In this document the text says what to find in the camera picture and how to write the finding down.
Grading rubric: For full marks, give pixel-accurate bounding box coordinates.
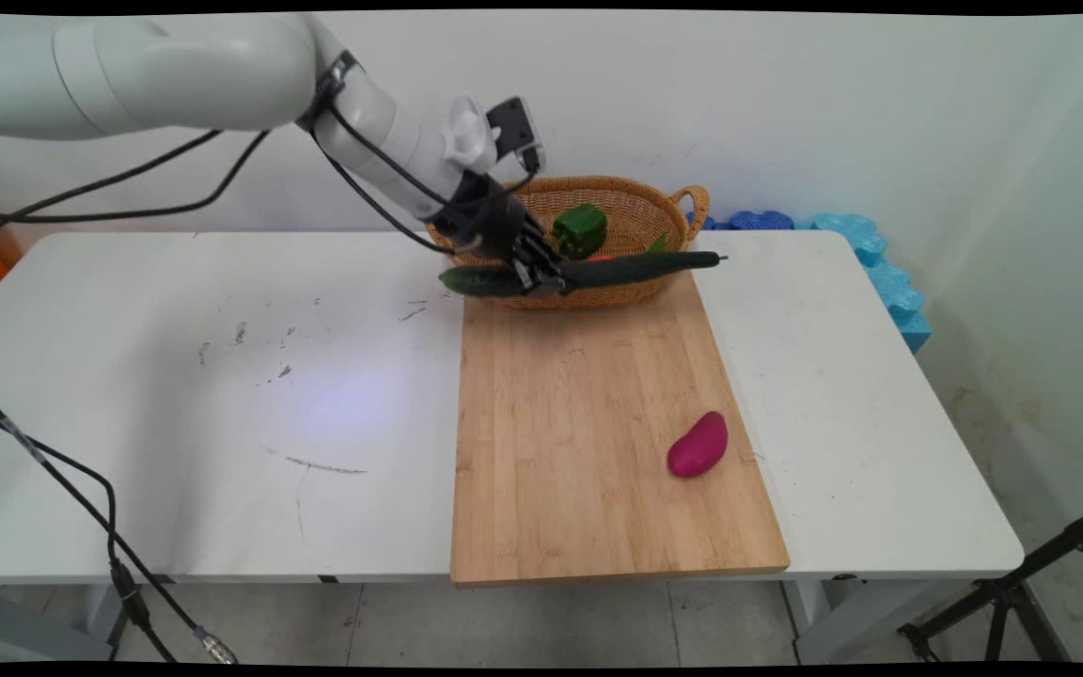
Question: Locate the wooden cutting board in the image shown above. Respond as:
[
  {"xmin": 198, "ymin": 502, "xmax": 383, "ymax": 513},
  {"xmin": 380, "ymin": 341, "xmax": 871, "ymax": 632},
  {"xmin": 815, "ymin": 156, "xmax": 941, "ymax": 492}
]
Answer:
[{"xmin": 450, "ymin": 273, "xmax": 792, "ymax": 588}]

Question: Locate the black tripod stand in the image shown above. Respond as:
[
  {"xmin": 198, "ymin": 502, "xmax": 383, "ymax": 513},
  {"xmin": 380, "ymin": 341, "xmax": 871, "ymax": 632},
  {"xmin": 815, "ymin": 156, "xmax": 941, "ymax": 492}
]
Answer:
[{"xmin": 897, "ymin": 502, "xmax": 1083, "ymax": 664}]

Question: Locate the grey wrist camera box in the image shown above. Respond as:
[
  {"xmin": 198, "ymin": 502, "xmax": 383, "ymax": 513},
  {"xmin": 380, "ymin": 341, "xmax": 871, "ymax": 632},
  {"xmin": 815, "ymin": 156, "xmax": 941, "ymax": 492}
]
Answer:
[{"xmin": 485, "ymin": 96, "xmax": 545, "ymax": 176}]

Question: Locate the purple sweet potato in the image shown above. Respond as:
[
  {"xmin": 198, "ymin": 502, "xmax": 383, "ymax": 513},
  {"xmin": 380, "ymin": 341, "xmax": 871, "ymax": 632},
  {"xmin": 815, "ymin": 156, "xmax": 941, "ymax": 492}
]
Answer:
[{"xmin": 667, "ymin": 411, "xmax": 730, "ymax": 480}]

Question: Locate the white table leg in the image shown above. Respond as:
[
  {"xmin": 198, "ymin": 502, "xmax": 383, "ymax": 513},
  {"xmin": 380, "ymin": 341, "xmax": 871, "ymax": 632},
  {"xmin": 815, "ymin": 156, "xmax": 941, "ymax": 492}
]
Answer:
[
  {"xmin": 81, "ymin": 583, "xmax": 144, "ymax": 661},
  {"xmin": 779, "ymin": 577, "xmax": 890, "ymax": 665}
]

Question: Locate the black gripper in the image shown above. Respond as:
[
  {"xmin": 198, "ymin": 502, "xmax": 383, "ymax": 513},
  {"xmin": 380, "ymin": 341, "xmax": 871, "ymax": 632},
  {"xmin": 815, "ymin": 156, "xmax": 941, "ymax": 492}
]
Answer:
[{"xmin": 428, "ymin": 191, "xmax": 570, "ymax": 298}]

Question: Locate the black cable with connector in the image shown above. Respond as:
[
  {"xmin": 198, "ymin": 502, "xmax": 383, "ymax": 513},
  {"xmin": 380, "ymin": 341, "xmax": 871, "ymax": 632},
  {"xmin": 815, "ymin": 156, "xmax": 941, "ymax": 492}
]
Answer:
[{"xmin": 0, "ymin": 362, "xmax": 239, "ymax": 665}]

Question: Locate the light blue foam piece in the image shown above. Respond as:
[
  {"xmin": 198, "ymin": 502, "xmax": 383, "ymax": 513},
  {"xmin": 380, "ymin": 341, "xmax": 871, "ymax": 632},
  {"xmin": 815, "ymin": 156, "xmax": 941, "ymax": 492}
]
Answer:
[{"xmin": 793, "ymin": 213, "xmax": 934, "ymax": 355}]

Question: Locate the woven wicker basket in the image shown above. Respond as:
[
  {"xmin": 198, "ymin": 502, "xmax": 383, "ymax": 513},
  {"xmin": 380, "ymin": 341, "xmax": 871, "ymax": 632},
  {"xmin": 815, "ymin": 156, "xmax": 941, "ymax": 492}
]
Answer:
[{"xmin": 425, "ymin": 176, "xmax": 711, "ymax": 311}]

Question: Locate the long dark green cucumber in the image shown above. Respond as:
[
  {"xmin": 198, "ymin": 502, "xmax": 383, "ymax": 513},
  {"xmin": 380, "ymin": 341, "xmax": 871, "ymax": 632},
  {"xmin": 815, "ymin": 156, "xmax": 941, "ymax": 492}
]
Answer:
[{"xmin": 438, "ymin": 249, "xmax": 730, "ymax": 301}]

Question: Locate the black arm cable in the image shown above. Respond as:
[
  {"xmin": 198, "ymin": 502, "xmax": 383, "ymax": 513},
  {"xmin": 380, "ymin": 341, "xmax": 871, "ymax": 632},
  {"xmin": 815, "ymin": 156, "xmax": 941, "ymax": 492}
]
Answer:
[
  {"xmin": 0, "ymin": 130, "xmax": 272, "ymax": 253},
  {"xmin": 0, "ymin": 128, "xmax": 225, "ymax": 227}
]

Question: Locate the green bell pepper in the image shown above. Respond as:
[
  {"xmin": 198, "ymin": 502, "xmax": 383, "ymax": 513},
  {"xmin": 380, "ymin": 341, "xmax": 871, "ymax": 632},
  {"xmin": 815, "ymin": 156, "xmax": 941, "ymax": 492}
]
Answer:
[{"xmin": 552, "ymin": 204, "xmax": 609, "ymax": 261}]

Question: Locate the dark blue foam piece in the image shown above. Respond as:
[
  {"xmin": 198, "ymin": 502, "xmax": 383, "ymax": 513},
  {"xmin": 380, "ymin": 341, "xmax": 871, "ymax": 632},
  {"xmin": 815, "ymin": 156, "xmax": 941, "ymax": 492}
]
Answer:
[{"xmin": 689, "ymin": 210, "xmax": 797, "ymax": 233}]

